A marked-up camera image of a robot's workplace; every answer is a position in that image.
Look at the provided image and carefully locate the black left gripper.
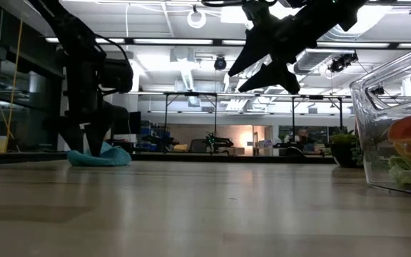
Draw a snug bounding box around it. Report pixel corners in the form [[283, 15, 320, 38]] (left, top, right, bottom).
[[58, 59, 113, 157]]

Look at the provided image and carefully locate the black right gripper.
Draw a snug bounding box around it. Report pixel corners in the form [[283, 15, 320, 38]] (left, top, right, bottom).
[[228, 0, 335, 96]]

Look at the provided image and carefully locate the blue microfiber towel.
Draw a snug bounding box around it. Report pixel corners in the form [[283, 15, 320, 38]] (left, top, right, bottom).
[[66, 141, 132, 168]]

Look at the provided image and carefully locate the green microfiber towel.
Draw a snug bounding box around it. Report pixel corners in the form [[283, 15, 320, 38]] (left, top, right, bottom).
[[387, 155, 411, 189]]

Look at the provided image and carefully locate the black monitor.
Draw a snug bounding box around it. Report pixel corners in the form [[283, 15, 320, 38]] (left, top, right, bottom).
[[128, 111, 142, 136]]

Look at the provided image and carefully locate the person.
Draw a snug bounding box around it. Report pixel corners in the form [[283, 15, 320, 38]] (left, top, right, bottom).
[[296, 128, 317, 154]]

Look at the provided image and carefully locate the black overhead light bar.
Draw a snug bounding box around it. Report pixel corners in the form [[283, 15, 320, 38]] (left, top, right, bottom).
[[44, 35, 411, 51]]

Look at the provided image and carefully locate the black office chair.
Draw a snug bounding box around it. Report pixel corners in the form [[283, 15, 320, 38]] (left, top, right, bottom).
[[285, 146, 305, 158]]

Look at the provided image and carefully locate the potted green plant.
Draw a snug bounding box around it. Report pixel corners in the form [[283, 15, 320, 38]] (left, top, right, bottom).
[[328, 126, 365, 168]]

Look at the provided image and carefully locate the clear plastic bin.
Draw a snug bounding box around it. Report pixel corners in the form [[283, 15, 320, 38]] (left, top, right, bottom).
[[349, 41, 411, 198]]

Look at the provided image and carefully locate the black round ceiling camera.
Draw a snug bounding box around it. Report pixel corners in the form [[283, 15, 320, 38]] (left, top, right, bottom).
[[213, 56, 228, 71]]

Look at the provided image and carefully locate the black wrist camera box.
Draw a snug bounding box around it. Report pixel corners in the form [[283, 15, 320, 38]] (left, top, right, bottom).
[[98, 59, 134, 94]]

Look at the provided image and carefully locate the black workstation frame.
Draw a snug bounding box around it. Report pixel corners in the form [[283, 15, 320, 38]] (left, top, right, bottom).
[[126, 91, 345, 154]]

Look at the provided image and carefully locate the black ceiling camera cluster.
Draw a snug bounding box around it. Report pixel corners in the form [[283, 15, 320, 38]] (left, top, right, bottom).
[[328, 52, 359, 74]]

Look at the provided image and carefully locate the white cable coil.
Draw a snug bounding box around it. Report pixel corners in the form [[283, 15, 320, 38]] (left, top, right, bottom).
[[186, 4, 208, 29]]

